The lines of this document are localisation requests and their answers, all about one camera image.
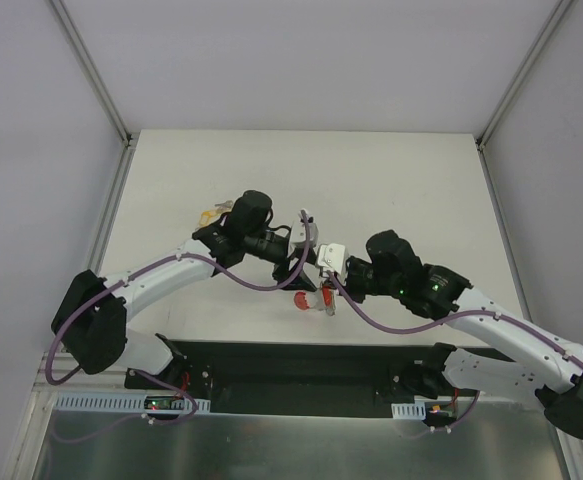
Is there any red-handled metal keyring organizer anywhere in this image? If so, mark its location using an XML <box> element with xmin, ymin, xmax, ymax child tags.
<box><xmin>293</xmin><ymin>287</ymin><xmax>336</xmax><ymax>316</ymax></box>

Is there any red key fob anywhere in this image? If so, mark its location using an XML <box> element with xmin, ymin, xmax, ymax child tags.
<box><xmin>321</xmin><ymin>286</ymin><xmax>333</xmax><ymax>308</ymax></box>

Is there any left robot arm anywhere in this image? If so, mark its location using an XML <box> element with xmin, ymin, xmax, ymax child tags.
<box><xmin>45</xmin><ymin>190</ymin><xmax>318</xmax><ymax>389</ymax></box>

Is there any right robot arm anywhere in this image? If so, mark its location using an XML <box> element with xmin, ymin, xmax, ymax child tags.
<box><xmin>321</xmin><ymin>230</ymin><xmax>583</xmax><ymax>440</ymax></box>

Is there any yellow key tag with keys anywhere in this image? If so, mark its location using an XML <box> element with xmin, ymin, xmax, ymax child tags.
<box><xmin>198</xmin><ymin>200</ymin><xmax>234</xmax><ymax>228</ymax></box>

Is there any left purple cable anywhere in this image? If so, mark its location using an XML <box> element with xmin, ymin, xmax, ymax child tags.
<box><xmin>44</xmin><ymin>209</ymin><xmax>317</xmax><ymax>444</ymax></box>

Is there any purple cable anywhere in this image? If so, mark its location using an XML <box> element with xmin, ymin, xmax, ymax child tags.
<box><xmin>330</xmin><ymin>277</ymin><xmax>583</xmax><ymax>441</ymax></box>
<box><xmin>44</xmin><ymin>209</ymin><xmax>317</xmax><ymax>444</ymax></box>

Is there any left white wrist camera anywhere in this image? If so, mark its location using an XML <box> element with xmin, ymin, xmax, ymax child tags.
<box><xmin>287</xmin><ymin>209</ymin><xmax>319</xmax><ymax>257</ymax></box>

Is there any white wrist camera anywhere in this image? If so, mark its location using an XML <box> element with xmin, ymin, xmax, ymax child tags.
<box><xmin>287</xmin><ymin>209</ymin><xmax>319</xmax><ymax>257</ymax></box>
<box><xmin>315</xmin><ymin>243</ymin><xmax>349</xmax><ymax>278</ymax></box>

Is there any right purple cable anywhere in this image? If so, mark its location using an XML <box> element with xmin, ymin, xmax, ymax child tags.
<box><xmin>330</xmin><ymin>277</ymin><xmax>583</xmax><ymax>441</ymax></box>

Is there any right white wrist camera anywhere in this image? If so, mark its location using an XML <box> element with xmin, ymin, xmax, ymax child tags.
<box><xmin>315</xmin><ymin>243</ymin><xmax>349</xmax><ymax>278</ymax></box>

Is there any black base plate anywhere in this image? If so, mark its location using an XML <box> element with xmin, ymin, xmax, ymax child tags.
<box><xmin>123</xmin><ymin>339</ymin><xmax>477</xmax><ymax>417</ymax></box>

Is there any right white cable duct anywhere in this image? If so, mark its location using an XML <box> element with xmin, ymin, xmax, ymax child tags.
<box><xmin>391</xmin><ymin>400</ymin><xmax>427</xmax><ymax>421</ymax></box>

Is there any white cable duct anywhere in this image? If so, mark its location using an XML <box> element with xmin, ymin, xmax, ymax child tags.
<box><xmin>55</xmin><ymin>392</ymin><xmax>211</xmax><ymax>415</ymax></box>
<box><xmin>391</xmin><ymin>400</ymin><xmax>427</xmax><ymax>421</ymax></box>

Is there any left aluminium frame post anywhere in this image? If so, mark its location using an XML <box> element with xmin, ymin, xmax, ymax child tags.
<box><xmin>46</xmin><ymin>0</ymin><xmax>133</xmax><ymax>146</ymax></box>

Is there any aluminium frame post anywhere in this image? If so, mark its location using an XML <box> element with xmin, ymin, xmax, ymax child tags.
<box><xmin>46</xmin><ymin>0</ymin><xmax>133</xmax><ymax>146</ymax></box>
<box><xmin>476</xmin><ymin>0</ymin><xmax>577</xmax><ymax>152</ymax></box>

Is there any left white cable duct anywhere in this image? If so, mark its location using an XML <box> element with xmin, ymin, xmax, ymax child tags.
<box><xmin>55</xmin><ymin>392</ymin><xmax>211</xmax><ymax>415</ymax></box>

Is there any right aluminium frame post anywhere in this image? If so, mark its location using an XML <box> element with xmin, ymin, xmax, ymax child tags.
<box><xmin>476</xmin><ymin>0</ymin><xmax>577</xmax><ymax>152</ymax></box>

